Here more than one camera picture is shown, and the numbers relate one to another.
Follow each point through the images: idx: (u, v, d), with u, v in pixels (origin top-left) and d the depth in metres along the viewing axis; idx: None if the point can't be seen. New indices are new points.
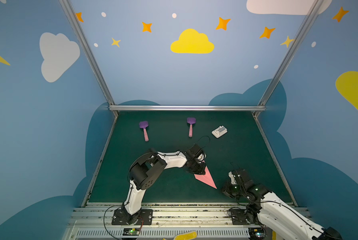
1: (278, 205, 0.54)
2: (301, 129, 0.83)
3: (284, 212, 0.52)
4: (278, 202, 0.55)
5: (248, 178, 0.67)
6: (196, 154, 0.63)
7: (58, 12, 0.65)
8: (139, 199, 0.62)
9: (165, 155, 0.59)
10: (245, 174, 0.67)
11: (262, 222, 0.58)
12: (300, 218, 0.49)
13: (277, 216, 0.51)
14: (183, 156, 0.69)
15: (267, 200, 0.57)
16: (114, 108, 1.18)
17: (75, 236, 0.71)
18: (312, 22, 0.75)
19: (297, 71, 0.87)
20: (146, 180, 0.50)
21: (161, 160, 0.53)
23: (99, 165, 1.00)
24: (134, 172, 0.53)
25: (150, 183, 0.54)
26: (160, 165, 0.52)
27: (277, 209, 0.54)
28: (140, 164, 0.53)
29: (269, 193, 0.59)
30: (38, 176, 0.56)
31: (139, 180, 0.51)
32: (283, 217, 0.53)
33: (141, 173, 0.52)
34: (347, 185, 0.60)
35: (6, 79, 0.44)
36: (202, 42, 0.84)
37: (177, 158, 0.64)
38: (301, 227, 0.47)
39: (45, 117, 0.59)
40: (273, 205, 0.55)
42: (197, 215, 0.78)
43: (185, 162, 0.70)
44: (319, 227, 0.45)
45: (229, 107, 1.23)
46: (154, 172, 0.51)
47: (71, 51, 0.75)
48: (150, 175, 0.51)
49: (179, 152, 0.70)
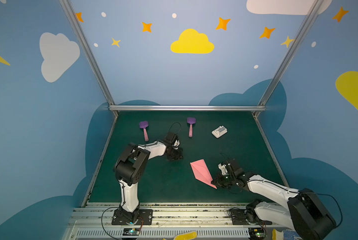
1: (261, 182, 0.58)
2: (302, 129, 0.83)
3: (265, 185, 0.56)
4: (260, 179, 0.59)
5: (237, 166, 0.71)
6: (172, 141, 0.81)
7: (58, 12, 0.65)
8: (133, 197, 0.62)
9: (146, 146, 0.61)
10: (235, 163, 0.71)
11: (261, 217, 0.64)
12: (280, 187, 0.52)
13: (262, 191, 0.58)
14: (162, 143, 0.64)
15: (251, 181, 0.61)
16: (114, 108, 1.18)
17: (75, 236, 0.71)
18: (312, 22, 0.75)
19: (297, 70, 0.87)
20: (135, 173, 0.51)
21: (144, 151, 0.54)
23: (99, 165, 1.00)
24: (121, 170, 0.52)
25: (140, 176, 0.55)
26: (144, 156, 0.53)
27: (260, 184, 0.57)
28: (124, 161, 0.53)
29: (254, 176, 0.63)
30: (38, 176, 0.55)
31: (128, 176, 0.51)
32: (266, 190, 0.56)
33: (128, 168, 0.52)
34: (347, 185, 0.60)
35: (6, 78, 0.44)
36: (202, 42, 0.84)
37: (156, 146, 0.66)
38: (279, 193, 0.50)
39: (45, 118, 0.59)
40: (257, 183, 0.59)
42: (197, 215, 0.78)
43: (165, 148, 0.72)
44: (295, 190, 0.48)
45: (229, 107, 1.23)
46: (140, 163, 0.52)
47: (71, 51, 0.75)
48: (138, 167, 0.52)
49: (158, 141, 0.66)
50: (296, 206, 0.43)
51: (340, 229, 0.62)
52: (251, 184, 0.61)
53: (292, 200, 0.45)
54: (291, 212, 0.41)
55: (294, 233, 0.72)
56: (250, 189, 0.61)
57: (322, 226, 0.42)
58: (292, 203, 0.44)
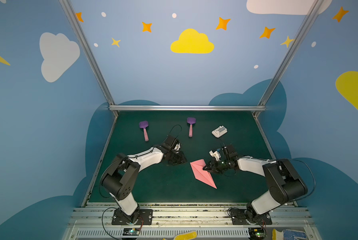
1: (246, 158, 0.65)
2: (302, 129, 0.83)
3: (249, 160, 0.63)
4: (248, 156, 0.68)
5: (232, 150, 0.78)
6: (171, 145, 0.76)
7: (58, 12, 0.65)
8: (131, 199, 0.61)
9: (137, 157, 0.54)
10: (231, 147, 0.78)
11: (259, 211, 0.64)
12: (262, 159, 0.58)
13: (248, 167, 0.64)
14: (158, 151, 0.65)
15: (240, 158, 0.68)
16: (114, 108, 1.18)
17: (75, 236, 0.71)
18: (312, 22, 0.75)
19: (297, 70, 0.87)
20: (123, 188, 0.46)
21: (133, 163, 0.49)
23: (99, 165, 1.00)
24: (108, 183, 0.48)
25: (129, 190, 0.50)
26: (133, 169, 0.47)
27: (245, 159, 0.65)
28: (111, 174, 0.48)
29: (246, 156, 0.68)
30: (38, 176, 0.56)
31: (116, 190, 0.46)
32: (251, 165, 0.62)
33: (115, 182, 0.48)
34: (347, 185, 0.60)
35: (6, 79, 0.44)
36: (202, 42, 0.84)
37: (151, 156, 0.59)
38: (260, 163, 0.56)
39: (45, 118, 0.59)
40: (243, 159, 0.66)
42: (197, 215, 0.78)
43: (161, 156, 0.66)
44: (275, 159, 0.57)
45: (229, 107, 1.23)
46: (129, 177, 0.47)
47: (71, 50, 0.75)
48: (127, 180, 0.47)
49: (153, 148, 0.66)
50: (268, 168, 0.49)
51: (340, 229, 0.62)
52: (239, 161, 0.68)
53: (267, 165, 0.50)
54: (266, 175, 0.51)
55: (294, 233, 0.72)
56: (241, 168, 0.69)
57: (289, 185, 0.47)
58: (266, 166, 0.50)
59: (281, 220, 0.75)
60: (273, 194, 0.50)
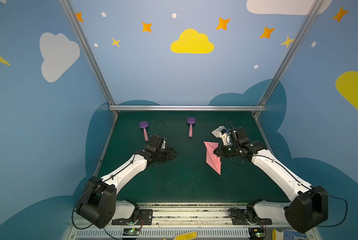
1: (270, 161, 0.52)
2: (301, 129, 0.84)
3: (274, 167, 0.50)
4: (270, 159, 0.52)
5: (242, 135, 0.64)
6: (156, 146, 0.68)
7: (58, 12, 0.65)
8: (121, 208, 0.56)
9: (114, 176, 0.48)
10: (241, 131, 0.63)
11: (260, 216, 0.64)
12: (291, 176, 0.46)
13: (268, 171, 0.52)
14: (138, 160, 0.58)
15: (261, 157, 0.54)
16: (114, 108, 1.18)
17: (75, 236, 0.71)
18: (312, 23, 0.75)
19: (297, 70, 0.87)
20: (102, 218, 0.42)
21: (109, 188, 0.43)
23: (99, 165, 1.00)
24: (85, 212, 0.43)
25: (110, 214, 0.46)
26: (107, 197, 0.42)
27: (269, 164, 0.51)
28: (86, 203, 0.43)
29: (263, 150, 0.56)
30: (38, 175, 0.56)
31: (95, 218, 0.42)
32: (273, 172, 0.50)
33: (92, 210, 0.43)
34: (348, 185, 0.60)
35: (6, 79, 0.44)
36: (202, 42, 0.84)
37: (132, 168, 0.53)
38: (289, 182, 0.45)
39: (44, 118, 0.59)
40: (265, 161, 0.52)
42: (197, 215, 0.78)
43: (145, 163, 0.59)
44: (307, 184, 0.44)
45: (228, 107, 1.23)
46: (105, 204, 0.41)
47: (71, 51, 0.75)
48: (104, 208, 0.41)
49: (132, 159, 0.58)
50: (304, 204, 0.40)
51: (340, 229, 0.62)
52: (257, 158, 0.55)
53: (302, 196, 0.41)
54: (295, 204, 0.43)
55: (294, 233, 0.72)
56: (254, 162, 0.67)
57: (314, 219, 0.42)
58: (302, 200, 0.40)
59: (281, 220, 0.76)
60: (288, 215, 0.47)
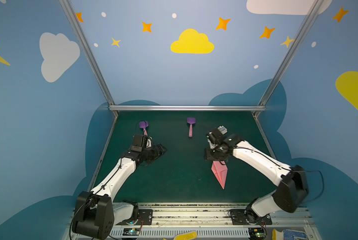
1: (249, 151, 0.54)
2: (302, 129, 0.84)
3: (253, 156, 0.52)
4: (250, 149, 0.54)
5: (218, 133, 0.66)
6: (141, 144, 0.68)
7: (58, 11, 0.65)
8: (123, 211, 0.58)
9: (105, 186, 0.46)
10: (216, 130, 0.66)
11: (261, 214, 0.63)
12: (271, 162, 0.48)
13: (249, 161, 0.54)
14: (125, 163, 0.56)
15: (240, 149, 0.55)
16: (114, 108, 1.18)
17: (75, 236, 0.71)
18: (312, 22, 0.75)
19: (298, 70, 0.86)
20: (101, 230, 0.40)
21: (103, 198, 0.42)
23: (99, 165, 1.00)
24: (83, 228, 0.41)
25: (111, 223, 0.45)
26: (103, 207, 0.40)
27: (249, 154, 0.53)
28: (82, 219, 0.41)
29: (242, 142, 0.57)
30: (38, 175, 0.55)
31: (95, 231, 0.41)
32: (254, 161, 0.52)
33: (90, 225, 0.41)
34: (348, 185, 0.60)
35: (6, 79, 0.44)
36: (202, 41, 0.84)
37: (121, 173, 0.52)
38: (271, 169, 0.47)
39: (44, 118, 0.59)
40: (246, 152, 0.54)
42: (197, 215, 0.78)
43: (133, 165, 0.58)
44: (287, 166, 0.47)
45: (229, 107, 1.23)
46: (103, 215, 0.40)
47: (71, 50, 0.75)
48: (102, 219, 0.40)
49: (121, 164, 0.56)
50: (288, 185, 0.42)
51: (341, 230, 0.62)
52: (238, 150, 0.56)
53: (285, 178, 0.43)
54: (279, 187, 0.45)
55: (294, 233, 0.72)
56: (235, 155, 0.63)
57: (300, 198, 0.45)
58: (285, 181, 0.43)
59: (281, 220, 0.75)
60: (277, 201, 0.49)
